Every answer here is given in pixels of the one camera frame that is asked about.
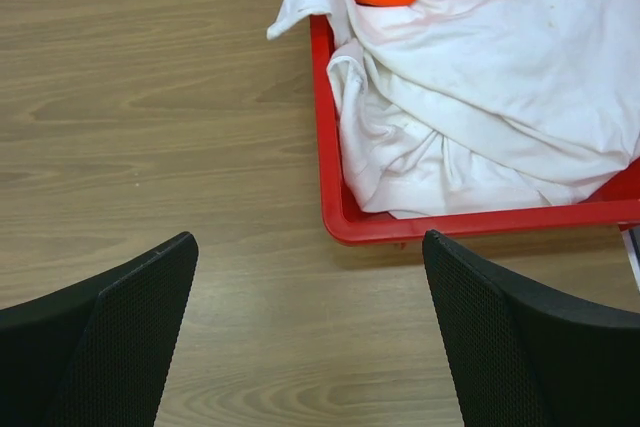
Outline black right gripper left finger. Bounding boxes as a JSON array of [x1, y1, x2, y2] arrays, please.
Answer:
[[1, 232, 199, 426]]

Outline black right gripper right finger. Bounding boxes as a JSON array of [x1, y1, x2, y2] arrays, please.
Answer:
[[422, 230, 639, 426]]

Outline white t-shirt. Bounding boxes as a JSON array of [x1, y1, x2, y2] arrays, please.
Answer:
[[266, 0, 640, 220]]

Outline red plastic bin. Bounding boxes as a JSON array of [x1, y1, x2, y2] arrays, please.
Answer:
[[304, 0, 640, 247]]

